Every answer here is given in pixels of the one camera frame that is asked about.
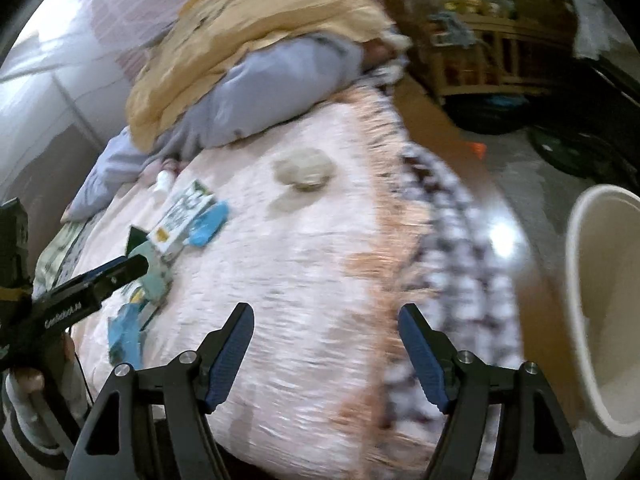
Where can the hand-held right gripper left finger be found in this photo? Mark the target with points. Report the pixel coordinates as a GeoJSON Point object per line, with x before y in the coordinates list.
{"type": "Point", "coordinates": [232, 355]}

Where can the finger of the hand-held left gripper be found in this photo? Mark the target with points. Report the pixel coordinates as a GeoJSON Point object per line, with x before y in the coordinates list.
{"type": "Point", "coordinates": [107, 267]}
{"type": "Point", "coordinates": [125, 275]}

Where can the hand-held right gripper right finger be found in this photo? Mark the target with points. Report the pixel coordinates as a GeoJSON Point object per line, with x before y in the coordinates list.
{"type": "Point", "coordinates": [422, 355]}

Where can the white green milk carton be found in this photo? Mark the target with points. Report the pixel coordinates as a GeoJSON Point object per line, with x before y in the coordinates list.
{"type": "Point", "coordinates": [182, 215]}

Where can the white plastic bucket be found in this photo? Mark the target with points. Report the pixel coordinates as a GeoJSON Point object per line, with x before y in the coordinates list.
{"type": "Point", "coordinates": [615, 285]}

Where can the person's left hand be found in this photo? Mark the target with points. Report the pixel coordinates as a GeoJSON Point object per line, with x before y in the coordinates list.
{"type": "Point", "coordinates": [27, 380]}

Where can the green patterned mat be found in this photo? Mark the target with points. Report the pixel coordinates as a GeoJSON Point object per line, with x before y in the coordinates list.
{"type": "Point", "coordinates": [57, 255]}

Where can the blue plastic wrapper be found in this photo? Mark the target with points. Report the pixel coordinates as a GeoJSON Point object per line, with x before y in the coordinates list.
{"type": "Point", "coordinates": [210, 222]}
{"type": "Point", "coordinates": [125, 332]}

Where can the pink fringed bed blanket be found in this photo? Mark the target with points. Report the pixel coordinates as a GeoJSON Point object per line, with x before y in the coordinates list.
{"type": "Point", "coordinates": [300, 285]}

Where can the small white bottle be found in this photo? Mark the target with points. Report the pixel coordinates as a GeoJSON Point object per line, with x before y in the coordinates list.
{"type": "Point", "coordinates": [162, 182]}

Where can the checkered bed sheet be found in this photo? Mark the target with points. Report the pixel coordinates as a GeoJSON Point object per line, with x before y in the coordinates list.
{"type": "Point", "coordinates": [460, 260]}

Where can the small pink cloth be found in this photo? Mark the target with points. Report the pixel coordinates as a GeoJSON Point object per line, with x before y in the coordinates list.
{"type": "Point", "coordinates": [167, 165]}

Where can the crumpled grey tissue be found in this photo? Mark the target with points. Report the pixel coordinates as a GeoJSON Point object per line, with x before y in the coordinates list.
{"type": "Point", "coordinates": [302, 170]}

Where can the orange box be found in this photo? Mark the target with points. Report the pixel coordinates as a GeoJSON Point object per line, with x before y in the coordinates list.
{"type": "Point", "coordinates": [477, 150]}

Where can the black floor fan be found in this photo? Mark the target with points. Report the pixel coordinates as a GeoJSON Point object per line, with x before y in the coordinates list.
{"type": "Point", "coordinates": [575, 155]}

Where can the black bag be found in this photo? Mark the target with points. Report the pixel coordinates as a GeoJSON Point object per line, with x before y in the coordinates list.
{"type": "Point", "coordinates": [480, 110]}

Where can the wooden crib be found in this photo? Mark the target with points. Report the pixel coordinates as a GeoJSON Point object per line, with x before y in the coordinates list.
{"type": "Point", "coordinates": [490, 35]}

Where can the black furniture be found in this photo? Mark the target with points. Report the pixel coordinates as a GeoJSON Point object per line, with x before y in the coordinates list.
{"type": "Point", "coordinates": [615, 80]}

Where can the wooden bed frame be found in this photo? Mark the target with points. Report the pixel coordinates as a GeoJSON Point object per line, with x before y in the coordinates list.
{"type": "Point", "coordinates": [530, 285]}

